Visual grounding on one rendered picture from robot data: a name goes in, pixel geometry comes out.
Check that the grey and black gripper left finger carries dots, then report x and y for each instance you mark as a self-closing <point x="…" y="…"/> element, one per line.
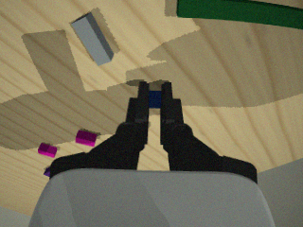
<point x="119" y="150"/>

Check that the small blue block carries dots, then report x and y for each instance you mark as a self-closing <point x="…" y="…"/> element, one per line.
<point x="155" y="99"/>

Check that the green rod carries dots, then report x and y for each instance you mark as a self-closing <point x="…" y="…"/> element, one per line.
<point x="242" y="11"/>

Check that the grey rectangular block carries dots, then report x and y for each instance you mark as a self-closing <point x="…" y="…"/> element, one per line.
<point x="94" y="40"/>

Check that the purple rod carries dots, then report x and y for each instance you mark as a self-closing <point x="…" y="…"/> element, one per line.
<point x="47" y="172"/>

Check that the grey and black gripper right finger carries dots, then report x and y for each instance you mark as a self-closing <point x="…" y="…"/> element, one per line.
<point x="185" y="151"/>

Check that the magenta rod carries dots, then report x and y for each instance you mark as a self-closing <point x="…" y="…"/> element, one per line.
<point x="86" y="138"/>
<point x="47" y="150"/>

